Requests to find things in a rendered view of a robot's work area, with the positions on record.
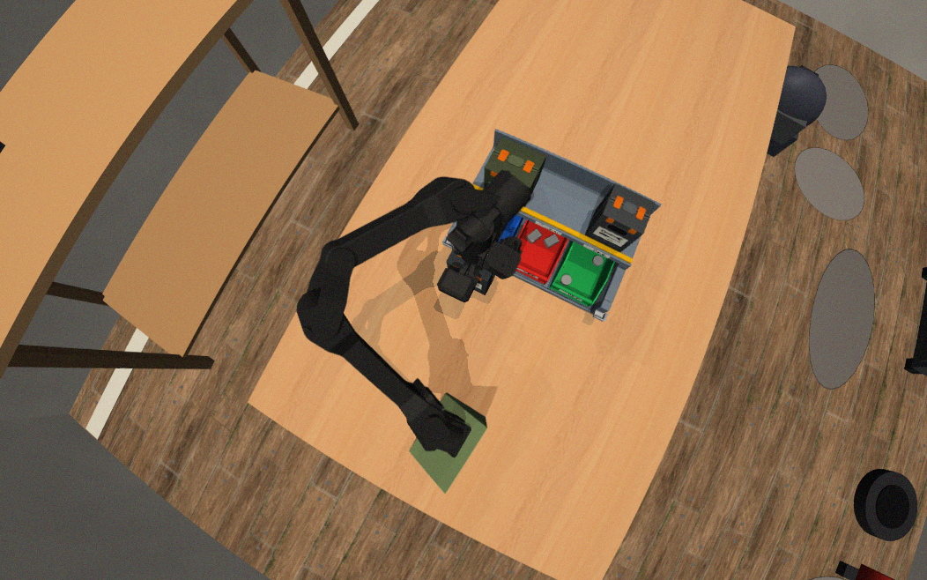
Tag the grey metal bin rack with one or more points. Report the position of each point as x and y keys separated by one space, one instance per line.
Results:
x=569 y=194

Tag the blue bin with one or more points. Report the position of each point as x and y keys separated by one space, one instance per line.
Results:
x=512 y=226

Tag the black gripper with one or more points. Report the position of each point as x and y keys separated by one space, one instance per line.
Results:
x=460 y=283

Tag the green open bin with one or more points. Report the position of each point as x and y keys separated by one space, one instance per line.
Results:
x=588 y=280

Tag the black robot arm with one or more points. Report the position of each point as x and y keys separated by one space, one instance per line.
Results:
x=444 y=200

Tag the yellow flat bar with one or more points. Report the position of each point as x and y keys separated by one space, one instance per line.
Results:
x=572 y=232

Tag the red open bin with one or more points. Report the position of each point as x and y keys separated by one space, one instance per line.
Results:
x=537 y=259

